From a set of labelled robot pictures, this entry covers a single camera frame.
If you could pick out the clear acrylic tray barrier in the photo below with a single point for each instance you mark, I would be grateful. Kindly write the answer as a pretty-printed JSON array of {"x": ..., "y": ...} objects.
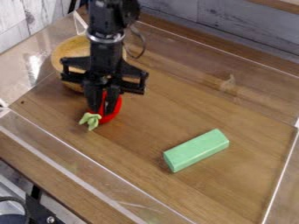
[{"x": 107, "y": 173}]

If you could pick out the green rectangular block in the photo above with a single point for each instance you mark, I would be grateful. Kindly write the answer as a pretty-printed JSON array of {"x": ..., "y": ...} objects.
[{"x": 193, "y": 151}]

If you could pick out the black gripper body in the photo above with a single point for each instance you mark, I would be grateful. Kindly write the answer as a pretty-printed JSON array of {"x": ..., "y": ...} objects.
[{"x": 130, "y": 79}]

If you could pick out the wooden bowl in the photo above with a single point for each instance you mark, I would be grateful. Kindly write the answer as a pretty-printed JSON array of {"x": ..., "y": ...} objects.
[{"x": 78, "y": 56}]

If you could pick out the red plush strawberry toy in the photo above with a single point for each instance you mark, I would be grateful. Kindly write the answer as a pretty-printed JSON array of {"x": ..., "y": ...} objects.
[{"x": 98, "y": 115}]

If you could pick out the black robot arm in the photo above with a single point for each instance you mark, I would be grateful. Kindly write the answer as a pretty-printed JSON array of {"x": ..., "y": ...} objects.
[{"x": 110, "y": 17}]

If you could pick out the black metal bracket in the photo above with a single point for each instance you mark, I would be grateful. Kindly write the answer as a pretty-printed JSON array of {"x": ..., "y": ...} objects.
[{"x": 40, "y": 215}]

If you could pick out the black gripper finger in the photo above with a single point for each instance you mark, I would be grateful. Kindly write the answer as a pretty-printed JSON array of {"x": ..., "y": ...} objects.
[
  {"x": 111, "y": 98},
  {"x": 94, "y": 95}
]

